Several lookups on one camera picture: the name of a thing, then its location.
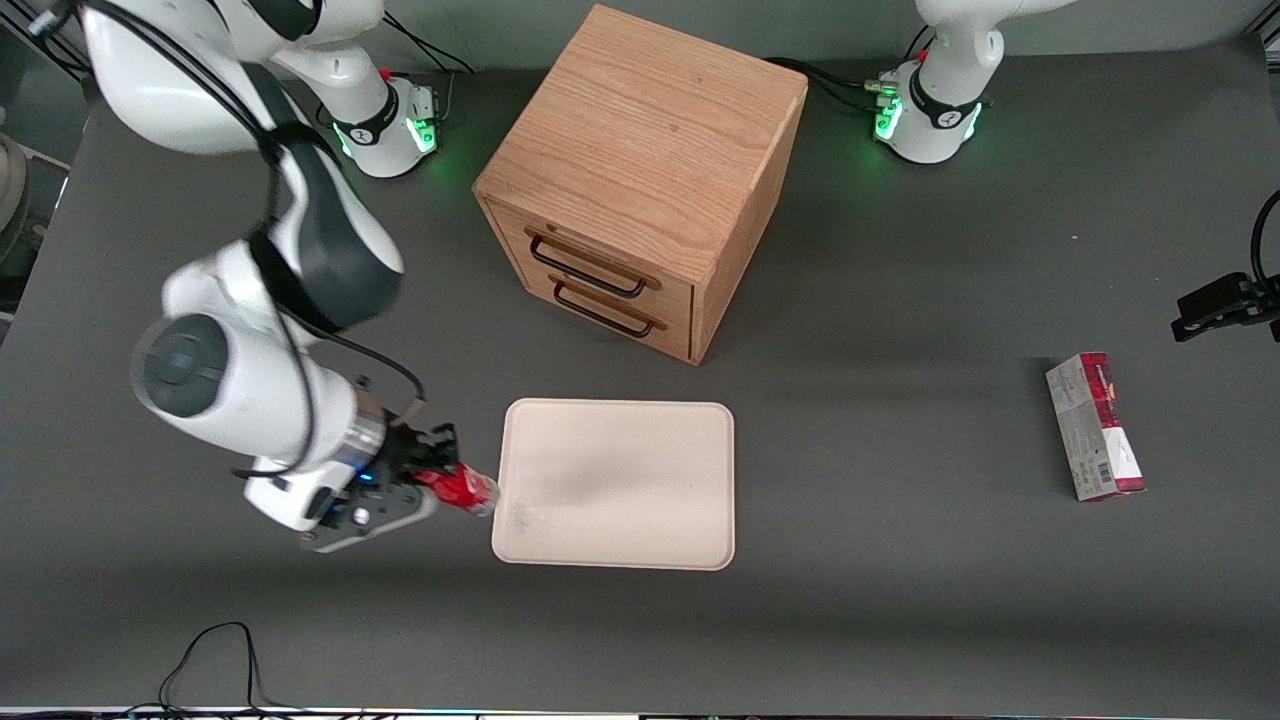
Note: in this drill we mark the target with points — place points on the wooden drawer cabinet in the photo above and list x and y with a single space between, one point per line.
650 130

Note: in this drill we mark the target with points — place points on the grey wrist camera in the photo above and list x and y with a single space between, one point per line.
375 518

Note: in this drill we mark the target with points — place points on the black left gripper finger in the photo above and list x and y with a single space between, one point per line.
1215 300

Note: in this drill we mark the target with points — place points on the white rectangular tray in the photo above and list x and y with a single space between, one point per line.
620 485

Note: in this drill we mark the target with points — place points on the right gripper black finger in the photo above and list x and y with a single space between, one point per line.
438 447
405 484

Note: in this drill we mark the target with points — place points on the red and grey carton box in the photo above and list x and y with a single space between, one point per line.
1095 430

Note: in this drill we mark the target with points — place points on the wooden drawer front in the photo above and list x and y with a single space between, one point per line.
672 335
675 290

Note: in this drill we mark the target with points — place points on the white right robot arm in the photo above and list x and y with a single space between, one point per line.
250 400

